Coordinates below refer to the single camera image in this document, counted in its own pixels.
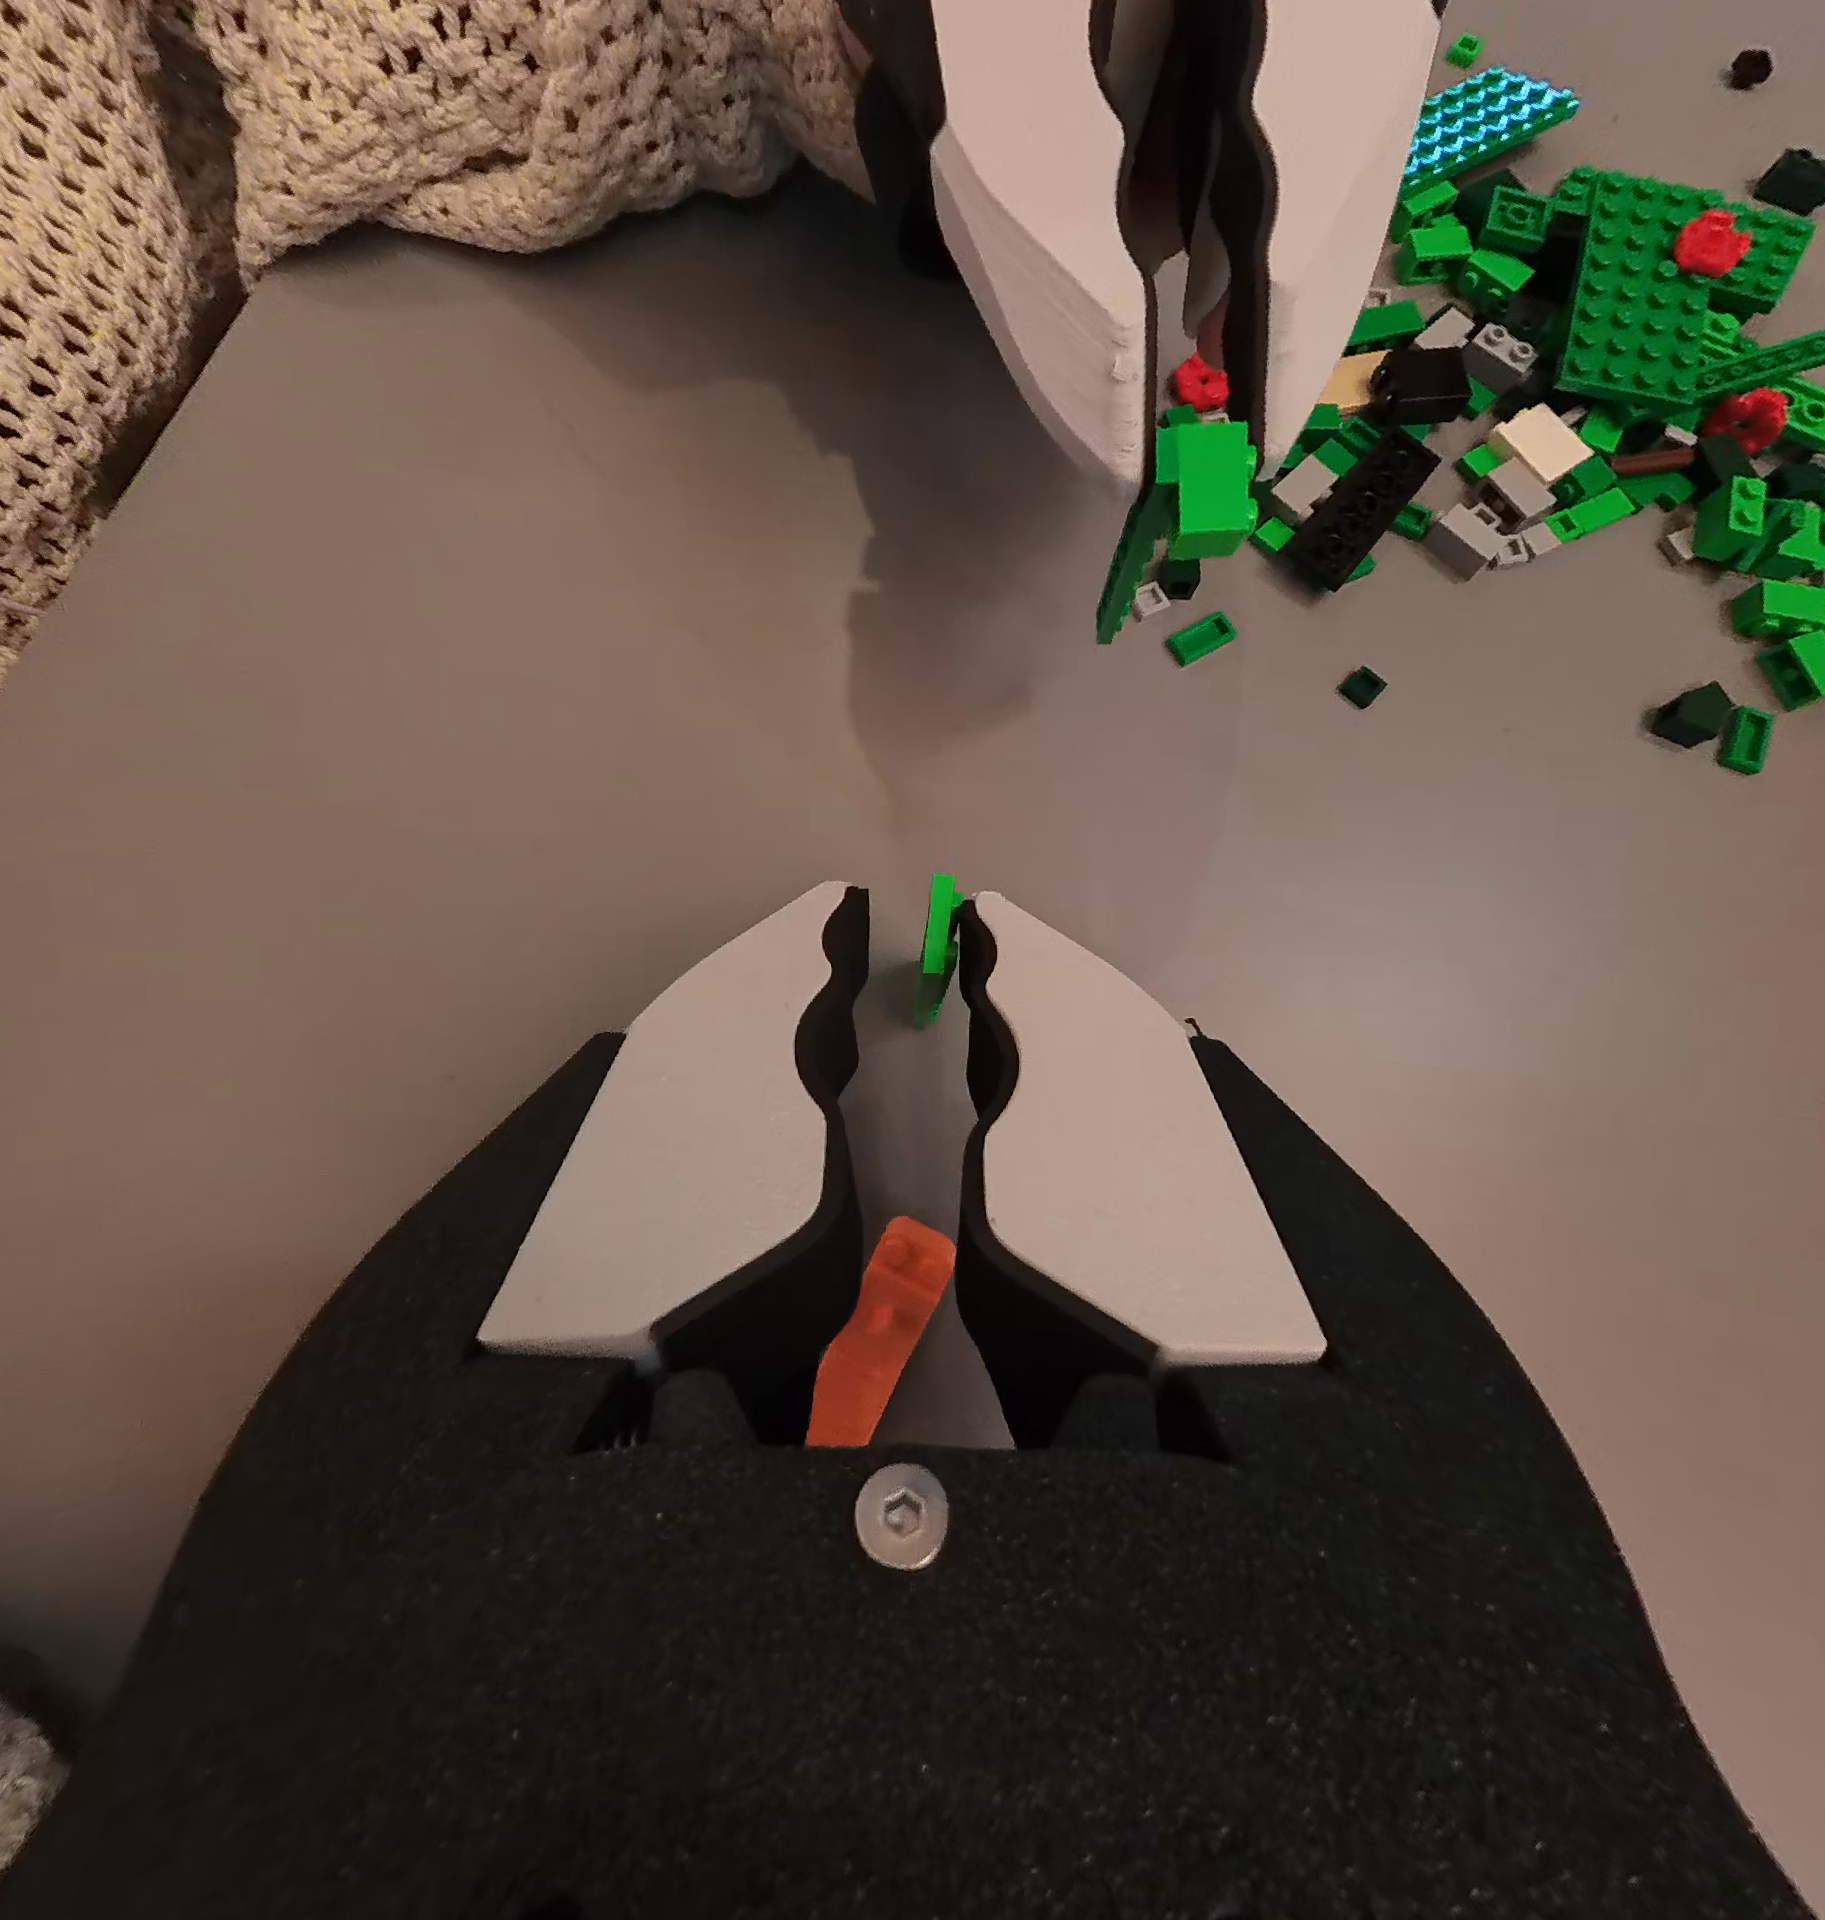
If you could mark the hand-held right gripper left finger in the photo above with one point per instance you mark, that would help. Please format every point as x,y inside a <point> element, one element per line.
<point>688,1187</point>

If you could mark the pile of lego pieces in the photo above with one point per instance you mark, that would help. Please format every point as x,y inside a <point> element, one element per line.
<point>1573,347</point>

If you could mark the person's left forearm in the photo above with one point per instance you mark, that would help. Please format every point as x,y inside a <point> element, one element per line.
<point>523,106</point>

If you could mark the green lego plate assembly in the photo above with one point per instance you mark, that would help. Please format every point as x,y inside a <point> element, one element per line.
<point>1203,481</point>

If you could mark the orange lego brick separator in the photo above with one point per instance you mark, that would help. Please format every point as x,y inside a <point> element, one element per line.
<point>882,1322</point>

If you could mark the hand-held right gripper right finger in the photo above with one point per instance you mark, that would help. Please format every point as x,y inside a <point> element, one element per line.
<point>1137,1187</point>

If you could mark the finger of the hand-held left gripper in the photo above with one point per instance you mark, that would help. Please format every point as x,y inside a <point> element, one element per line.
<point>1347,181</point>
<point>1048,226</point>

